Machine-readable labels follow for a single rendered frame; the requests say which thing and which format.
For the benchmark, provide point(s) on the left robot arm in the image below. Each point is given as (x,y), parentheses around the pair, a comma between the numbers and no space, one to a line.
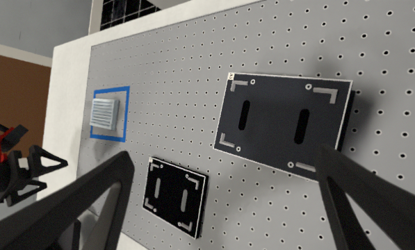
(8,143)

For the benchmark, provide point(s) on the blue tape rectangle outline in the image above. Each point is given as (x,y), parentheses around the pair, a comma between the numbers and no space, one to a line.
(111,138)

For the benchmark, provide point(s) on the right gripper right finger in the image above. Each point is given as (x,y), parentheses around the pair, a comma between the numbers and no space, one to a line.
(390,207)

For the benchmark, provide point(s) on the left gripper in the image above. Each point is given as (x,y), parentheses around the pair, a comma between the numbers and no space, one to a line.
(14,178)

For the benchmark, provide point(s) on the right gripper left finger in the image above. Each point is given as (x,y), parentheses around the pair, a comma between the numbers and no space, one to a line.
(37,225)

